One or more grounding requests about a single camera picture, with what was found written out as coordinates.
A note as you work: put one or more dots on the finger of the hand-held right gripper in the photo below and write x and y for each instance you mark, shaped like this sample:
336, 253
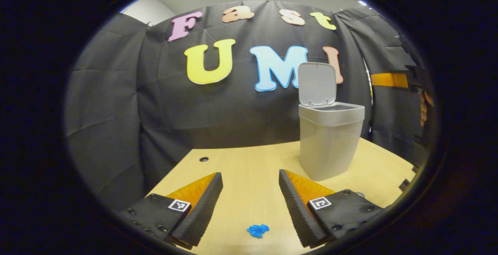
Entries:
389, 80

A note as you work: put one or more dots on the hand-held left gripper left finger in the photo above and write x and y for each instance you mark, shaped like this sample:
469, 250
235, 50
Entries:
200, 216

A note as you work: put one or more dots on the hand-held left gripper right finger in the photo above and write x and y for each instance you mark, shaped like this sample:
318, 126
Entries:
297, 216

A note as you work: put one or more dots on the blue paper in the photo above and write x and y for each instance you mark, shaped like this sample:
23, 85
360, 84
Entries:
257, 230

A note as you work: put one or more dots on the grey desktop garbage bin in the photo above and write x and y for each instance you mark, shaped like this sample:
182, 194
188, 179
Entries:
327, 150

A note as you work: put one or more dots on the wooden desktop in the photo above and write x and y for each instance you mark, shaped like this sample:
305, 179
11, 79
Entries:
249, 169

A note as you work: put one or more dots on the black backdrop cloth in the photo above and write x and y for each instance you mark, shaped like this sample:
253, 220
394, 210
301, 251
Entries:
194, 115

